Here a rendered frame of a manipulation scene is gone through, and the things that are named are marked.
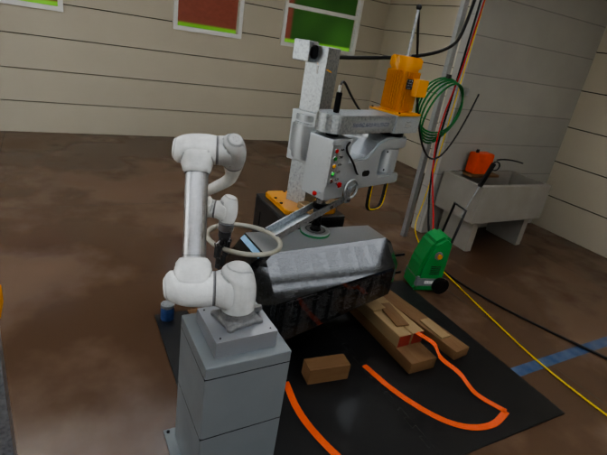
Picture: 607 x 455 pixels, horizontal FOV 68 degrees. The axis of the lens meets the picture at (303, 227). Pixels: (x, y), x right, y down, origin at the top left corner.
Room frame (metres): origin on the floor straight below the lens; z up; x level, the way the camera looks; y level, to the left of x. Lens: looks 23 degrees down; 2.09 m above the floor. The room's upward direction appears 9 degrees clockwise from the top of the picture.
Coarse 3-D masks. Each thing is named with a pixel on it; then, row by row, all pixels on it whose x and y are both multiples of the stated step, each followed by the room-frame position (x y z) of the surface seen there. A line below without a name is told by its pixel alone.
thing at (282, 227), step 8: (336, 200) 3.04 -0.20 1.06; (304, 208) 2.97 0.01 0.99; (312, 208) 3.02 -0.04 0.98; (328, 208) 2.98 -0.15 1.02; (288, 216) 2.86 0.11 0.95; (296, 216) 2.92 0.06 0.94; (304, 216) 2.93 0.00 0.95; (312, 216) 2.87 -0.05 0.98; (272, 224) 2.76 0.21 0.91; (280, 224) 2.81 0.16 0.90; (288, 224) 2.83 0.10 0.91; (296, 224) 2.77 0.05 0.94; (304, 224) 2.83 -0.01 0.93; (280, 232) 2.67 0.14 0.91; (288, 232) 2.72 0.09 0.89
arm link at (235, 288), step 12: (228, 264) 1.71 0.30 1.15; (240, 264) 1.72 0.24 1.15; (216, 276) 1.66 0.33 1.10; (228, 276) 1.65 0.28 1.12; (240, 276) 1.65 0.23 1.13; (252, 276) 1.69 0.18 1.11; (216, 288) 1.62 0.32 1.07; (228, 288) 1.63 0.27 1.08; (240, 288) 1.63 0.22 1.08; (252, 288) 1.67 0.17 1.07; (216, 300) 1.61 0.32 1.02; (228, 300) 1.62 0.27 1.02; (240, 300) 1.63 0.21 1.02; (252, 300) 1.67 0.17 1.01; (228, 312) 1.64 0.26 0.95; (240, 312) 1.63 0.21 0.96
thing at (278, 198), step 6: (270, 192) 3.78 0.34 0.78; (276, 192) 3.81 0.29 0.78; (282, 192) 3.84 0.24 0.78; (270, 198) 3.68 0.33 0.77; (276, 198) 3.66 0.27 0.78; (282, 198) 3.69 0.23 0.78; (276, 204) 3.56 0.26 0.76; (282, 204) 3.54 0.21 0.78; (288, 204) 3.56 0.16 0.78; (294, 204) 3.59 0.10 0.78; (282, 210) 3.46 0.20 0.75; (288, 210) 3.42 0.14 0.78; (294, 210) 3.44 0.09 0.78; (330, 210) 3.60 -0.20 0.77
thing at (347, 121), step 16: (320, 112) 2.93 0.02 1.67; (352, 112) 3.14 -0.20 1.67; (368, 112) 3.27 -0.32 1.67; (384, 112) 3.39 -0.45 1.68; (320, 128) 2.90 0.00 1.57; (336, 128) 2.88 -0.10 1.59; (352, 128) 2.97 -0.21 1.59; (368, 128) 3.09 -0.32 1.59; (384, 128) 3.23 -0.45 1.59; (400, 128) 3.35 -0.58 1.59; (416, 128) 3.51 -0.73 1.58
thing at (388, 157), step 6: (384, 150) 3.39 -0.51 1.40; (390, 150) 3.39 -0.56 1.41; (396, 150) 3.41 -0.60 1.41; (384, 156) 3.39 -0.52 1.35; (390, 156) 3.39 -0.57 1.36; (396, 156) 3.43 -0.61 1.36; (384, 162) 3.39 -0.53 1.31; (390, 162) 3.40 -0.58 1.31; (378, 168) 3.40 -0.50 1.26; (384, 168) 3.39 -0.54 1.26; (390, 168) 3.40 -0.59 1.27
